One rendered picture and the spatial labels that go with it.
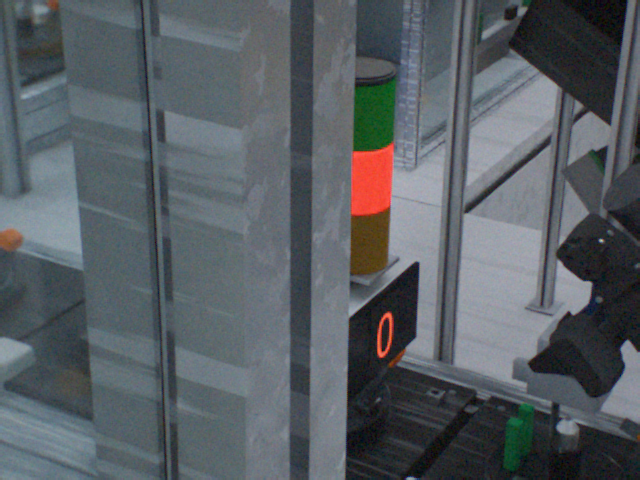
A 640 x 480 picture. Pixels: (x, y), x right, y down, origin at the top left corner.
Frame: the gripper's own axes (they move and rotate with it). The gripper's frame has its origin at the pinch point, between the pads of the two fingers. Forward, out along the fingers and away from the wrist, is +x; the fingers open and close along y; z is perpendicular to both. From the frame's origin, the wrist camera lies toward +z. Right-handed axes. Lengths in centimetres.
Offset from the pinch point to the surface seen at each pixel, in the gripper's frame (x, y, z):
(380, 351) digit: 2.3, 19.5, 10.2
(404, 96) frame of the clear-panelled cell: 53, -85, 30
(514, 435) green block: 9.7, 1.9, -4.9
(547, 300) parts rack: 32, -51, -5
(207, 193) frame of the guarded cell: -51, 84, 22
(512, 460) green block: 11.5, 1.9, -6.9
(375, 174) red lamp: -7.7, 20.2, 21.7
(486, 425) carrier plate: 18.1, -6.4, -5.2
